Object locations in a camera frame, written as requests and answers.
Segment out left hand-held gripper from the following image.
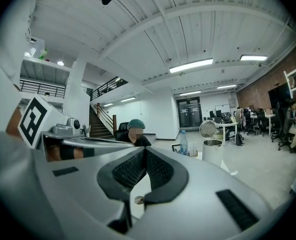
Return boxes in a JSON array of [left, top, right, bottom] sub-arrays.
[[17, 95, 96, 163]]

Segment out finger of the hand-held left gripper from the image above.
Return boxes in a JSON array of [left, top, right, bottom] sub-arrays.
[[62, 136, 136, 158]]

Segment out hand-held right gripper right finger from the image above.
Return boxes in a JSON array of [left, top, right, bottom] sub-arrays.
[[127, 146, 273, 240]]

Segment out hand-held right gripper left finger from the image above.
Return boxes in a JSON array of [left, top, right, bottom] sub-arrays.
[[32, 146, 147, 240]]

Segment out steel pot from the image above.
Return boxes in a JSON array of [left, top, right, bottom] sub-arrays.
[[199, 120, 224, 169]]

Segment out person's left forearm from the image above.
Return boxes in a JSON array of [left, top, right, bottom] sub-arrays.
[[6, 106, 23, 138]]

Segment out person's left hand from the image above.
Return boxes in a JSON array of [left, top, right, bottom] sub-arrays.
[[47, 144, 85, 162]]

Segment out black office chair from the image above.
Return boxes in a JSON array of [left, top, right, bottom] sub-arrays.
[[114, 121, 130, 141]]

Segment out brown wooden staircase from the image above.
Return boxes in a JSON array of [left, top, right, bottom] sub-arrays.
[[89, 103, 117, 140]]

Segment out black metal railing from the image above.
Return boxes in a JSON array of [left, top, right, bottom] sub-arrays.
[[19, 78, 66, 99], [90, 76, 129, 101]]

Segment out person's white shirt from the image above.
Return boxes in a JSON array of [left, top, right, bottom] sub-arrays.
[[0, 0, 46, 235]]

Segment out clear plastic water bottle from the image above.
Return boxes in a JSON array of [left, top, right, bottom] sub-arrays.
[[179, 130, 189, 156]]

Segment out dark backpack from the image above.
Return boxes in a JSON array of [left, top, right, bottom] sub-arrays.
[[234, 131, 245, 147]]

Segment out clear plastic storage box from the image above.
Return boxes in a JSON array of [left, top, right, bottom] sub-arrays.
[[25, 37, 46, 59]]

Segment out row of white desks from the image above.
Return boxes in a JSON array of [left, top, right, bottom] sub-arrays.
[[214, 112, 276, 145]]

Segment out black computer monitors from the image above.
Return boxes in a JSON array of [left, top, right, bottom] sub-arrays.
[[209, 109, 232, 124]]

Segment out white whiteboard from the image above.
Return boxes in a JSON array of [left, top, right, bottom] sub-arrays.
[[214, 103, 231, 115]]

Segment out row of black office chairs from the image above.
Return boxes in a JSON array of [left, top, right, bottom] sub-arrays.
[[237, 106, 295, 151]]

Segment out silver fisheye camera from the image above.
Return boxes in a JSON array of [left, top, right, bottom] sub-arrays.
[[52, 117, 88, 137]]

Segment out black wall screen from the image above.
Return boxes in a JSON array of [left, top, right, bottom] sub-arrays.
[[267, 82, 292, 110]]

